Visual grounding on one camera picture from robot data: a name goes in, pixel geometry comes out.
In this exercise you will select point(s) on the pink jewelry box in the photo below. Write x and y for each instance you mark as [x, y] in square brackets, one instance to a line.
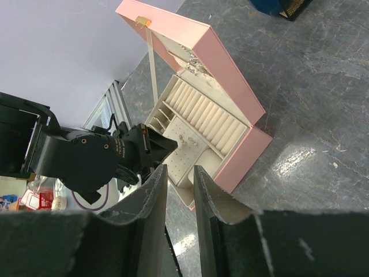
[206, 97]

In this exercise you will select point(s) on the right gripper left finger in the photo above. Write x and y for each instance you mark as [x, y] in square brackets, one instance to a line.
[134, 230]

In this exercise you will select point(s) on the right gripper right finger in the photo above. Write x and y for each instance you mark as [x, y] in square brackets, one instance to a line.
[228, 236]

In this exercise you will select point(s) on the rhinestone earring pair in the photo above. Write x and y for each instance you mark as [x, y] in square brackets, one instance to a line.
[188, 141]

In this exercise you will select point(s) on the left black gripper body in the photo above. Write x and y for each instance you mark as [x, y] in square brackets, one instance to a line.
[140, 151]

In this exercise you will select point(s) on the black wire shelf rack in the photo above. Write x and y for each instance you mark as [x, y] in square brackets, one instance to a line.
[288, 9]

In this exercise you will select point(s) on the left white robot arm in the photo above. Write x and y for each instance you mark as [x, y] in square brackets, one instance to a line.
[84, 160]

